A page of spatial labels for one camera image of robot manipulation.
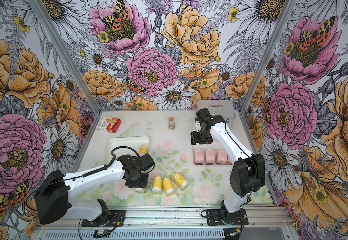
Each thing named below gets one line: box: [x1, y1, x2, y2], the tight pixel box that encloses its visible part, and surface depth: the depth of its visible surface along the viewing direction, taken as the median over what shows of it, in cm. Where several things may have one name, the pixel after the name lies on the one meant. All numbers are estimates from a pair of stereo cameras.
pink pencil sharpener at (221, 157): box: [215, 149, 228, 165], surface depth 91 cm
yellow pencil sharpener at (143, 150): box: [138, 144, 148, 157], surface depth 93 cm
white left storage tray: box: [105, 136, 150, 165], surface depth 102 cm
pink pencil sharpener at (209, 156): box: [205, 149, 216, 165], surface depth 91 cm
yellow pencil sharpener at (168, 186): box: [162, 176, 175, 196], surface depth 80 cm
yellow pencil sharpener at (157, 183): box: [152, 174, 163, 193], surface depth 79 cm
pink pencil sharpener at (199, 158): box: [194, 149, 205, 165], surface depth 91 cm
